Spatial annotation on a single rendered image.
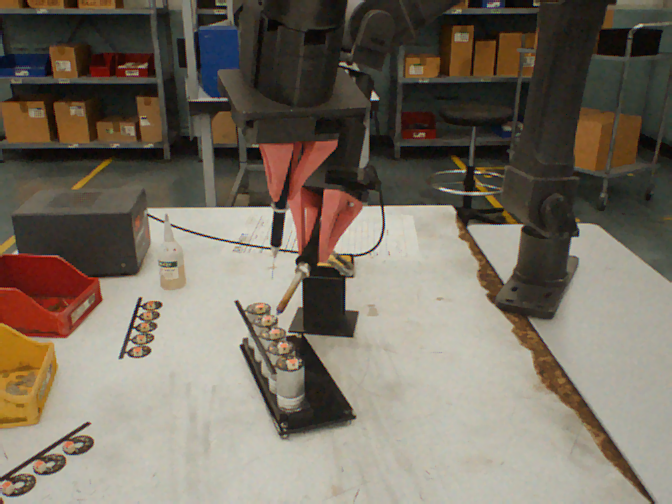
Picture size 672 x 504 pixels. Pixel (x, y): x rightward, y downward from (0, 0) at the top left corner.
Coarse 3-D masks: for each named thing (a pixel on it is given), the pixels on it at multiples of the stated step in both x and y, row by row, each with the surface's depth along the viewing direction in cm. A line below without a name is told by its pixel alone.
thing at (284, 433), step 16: (288, 336) 71; (304, 352) 68; (304, 368) 65; (320, 368) 65; (256, 384) 63; (304, 384) 62; (320, 384) 62; (336, 384) 62; (320, 400) 60; (336, 400) 60; (272, 416) 57; (320, 416) 57; (336, 416) 57; (352, 416) 57; (288, 432) 56
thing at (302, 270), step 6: (300, 264) 67; (306, 264) 67; (294, 270) 67; (300, 270) 67; (306, 270) 67; (300, 276) 67; (306, 276) 67; (294, 282) 66; (288, 288) 66; (294, 288) 66; (288, 294) 65; (282, 300) 64; (288, 300) 65; (282, 306) 64; (282, 312) 64
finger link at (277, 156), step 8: (264, 144) 47; (272, 144) 47; (280, 144) 47; (288, 144) 47; (264, 152) 52; (272, 152) 47; (280, 152) 47; (288, 152) 48; (264, 160) 53; (272, 160) 48; (280, 160) 48; (288, 160) 49; (272, 168) 49; (280, 168) 49; (272, 176) 51; (280, 176) 50; (272, 184) 52; (280, 184) 51; (272, 192) 53; (280, 192) 52
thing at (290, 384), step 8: (280, 376) 55; (288, 376) 55; (296, 376) 55; (280, 384) 56; (288, 384) 55; (296, 384) 55; (280, 392) 56; (288, 392) 56; (296, 392) 56; (280, 400) 56; (288, 400) 56; (296, 400) 56; (280, 408) 57; (288, 408) 56; (296, 408) 56
